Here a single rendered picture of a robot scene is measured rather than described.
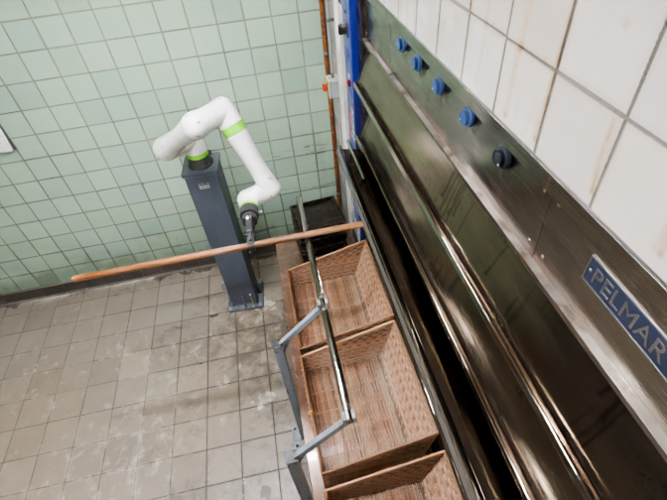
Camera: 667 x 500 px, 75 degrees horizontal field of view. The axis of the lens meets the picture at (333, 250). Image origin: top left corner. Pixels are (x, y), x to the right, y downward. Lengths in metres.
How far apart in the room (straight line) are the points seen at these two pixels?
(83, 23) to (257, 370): 2.23
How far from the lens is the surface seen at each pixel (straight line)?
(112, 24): 2.89
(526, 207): 0.90
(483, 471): 1.20
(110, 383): 3.37
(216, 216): 2.77
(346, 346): 2.15
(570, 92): 0.74
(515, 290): 0.98
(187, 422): 2.99
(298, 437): 2.76
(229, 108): 2.17
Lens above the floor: 2.53
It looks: 44 degrees down
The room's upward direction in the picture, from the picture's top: 6 degrees counter-clockwise
